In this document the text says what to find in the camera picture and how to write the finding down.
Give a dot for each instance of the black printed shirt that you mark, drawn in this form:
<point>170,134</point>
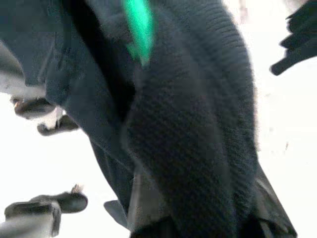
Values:
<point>185,136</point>

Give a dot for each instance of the green plastic hanger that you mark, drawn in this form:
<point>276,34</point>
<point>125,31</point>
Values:
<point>140,29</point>

